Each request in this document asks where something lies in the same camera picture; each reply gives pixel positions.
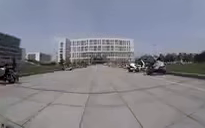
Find large white building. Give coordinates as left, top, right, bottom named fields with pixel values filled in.
left=57, top=37, right=136, bottom=65

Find parked vehicles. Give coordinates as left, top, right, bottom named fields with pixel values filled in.
left=61, top=65, right=75, bottom=72

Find grey concrete slab plaza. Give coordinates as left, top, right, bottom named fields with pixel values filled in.
left=0, top=63, right=205, bottom=128

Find row of parked scooters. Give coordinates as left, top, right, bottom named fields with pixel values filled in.
left=125, top=57, right=168, bottom=76

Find small grey building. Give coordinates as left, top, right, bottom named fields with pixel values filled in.
left=26, top=51, right=53, bottom=64

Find grass strip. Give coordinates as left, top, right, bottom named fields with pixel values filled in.
left=165, top=61, right=205, bottom=76
left=16, top=61, right=65, bottom=77

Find row of trees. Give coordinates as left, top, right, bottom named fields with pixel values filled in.
left=136, top=46, right=205, bottom=64

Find dark kerb strip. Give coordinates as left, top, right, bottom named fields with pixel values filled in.
left=166, top=71, right=205, bottom=82

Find dark parked motorbike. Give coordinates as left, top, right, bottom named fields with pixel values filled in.
left=0, top=58, right=20, bottom=84

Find dark glass building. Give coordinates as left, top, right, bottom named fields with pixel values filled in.
left=0, top=31, right=26, bottom=66

